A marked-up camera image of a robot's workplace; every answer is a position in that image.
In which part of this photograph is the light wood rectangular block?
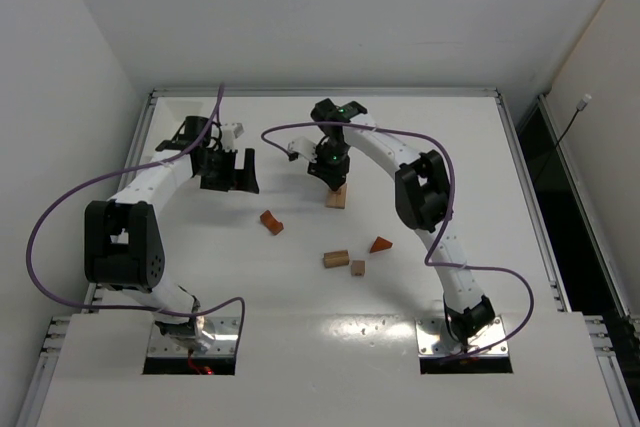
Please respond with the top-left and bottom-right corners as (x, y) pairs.
(335, 184), (347, 209)

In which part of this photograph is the reddish-brown arch wood block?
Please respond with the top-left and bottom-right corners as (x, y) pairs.
(260, 210), (284, 236)

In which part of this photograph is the reddish-brown triangular wood block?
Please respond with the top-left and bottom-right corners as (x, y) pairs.
(369, 236), (393, 253)

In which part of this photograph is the light wood cylinder block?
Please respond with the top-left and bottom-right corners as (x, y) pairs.
(323, 250), (350, 268)

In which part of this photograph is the plain light wood cube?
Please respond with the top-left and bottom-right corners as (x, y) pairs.
(350, 260), (366, 277)

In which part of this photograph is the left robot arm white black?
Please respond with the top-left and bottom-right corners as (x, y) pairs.
(84, 116), (259, 352)

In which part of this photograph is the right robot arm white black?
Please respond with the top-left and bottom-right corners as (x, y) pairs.
(307, 99), (495, 346)

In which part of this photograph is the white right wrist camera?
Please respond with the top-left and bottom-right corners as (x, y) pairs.
(287, 137), (317, 163)

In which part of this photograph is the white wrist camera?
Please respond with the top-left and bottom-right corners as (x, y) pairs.
(220, 123), (244, 152)
(287, 137), (317, 163)

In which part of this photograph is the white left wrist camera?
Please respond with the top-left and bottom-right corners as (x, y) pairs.
(220, 123), (244, 152)

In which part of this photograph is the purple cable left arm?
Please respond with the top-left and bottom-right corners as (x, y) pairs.
(25, 83), (247, 348)

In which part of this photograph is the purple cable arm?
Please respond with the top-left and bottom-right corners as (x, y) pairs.
(25, 83), (247, 348)
(260, 120), (535, 364)

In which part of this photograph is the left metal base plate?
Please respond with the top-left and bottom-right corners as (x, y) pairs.
(147, 316), (241, 359)

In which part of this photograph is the metal base plate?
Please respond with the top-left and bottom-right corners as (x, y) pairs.
(147, 316), (241, 359)
(415, 316), (509, 360)

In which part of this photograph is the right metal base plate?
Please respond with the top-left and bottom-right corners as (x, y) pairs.
(415, 316), (509, 360)

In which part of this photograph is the red wire under base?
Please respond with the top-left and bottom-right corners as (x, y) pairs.
(186, 350), (216, 376)

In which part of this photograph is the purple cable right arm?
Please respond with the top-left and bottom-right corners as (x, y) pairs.
(260, 120), (535, 364)

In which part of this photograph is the black cable white connector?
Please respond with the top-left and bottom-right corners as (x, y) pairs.
(544, 93), (592, 165)

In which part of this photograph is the aluminium table frame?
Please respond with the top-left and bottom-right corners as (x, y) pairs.
(38, 93), (639, 426)

